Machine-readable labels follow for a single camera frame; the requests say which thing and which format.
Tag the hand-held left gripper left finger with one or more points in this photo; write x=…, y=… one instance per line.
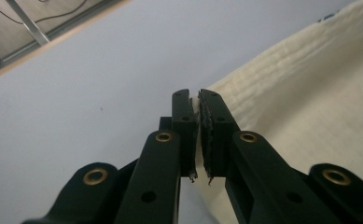
x=184, y=137

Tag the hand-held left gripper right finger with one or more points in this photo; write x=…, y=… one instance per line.
x=218, y=140

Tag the cream cloth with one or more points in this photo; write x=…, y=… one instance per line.
x=309, y=93

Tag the metal stand leg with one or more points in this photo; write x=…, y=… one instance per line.
x=30, y=25

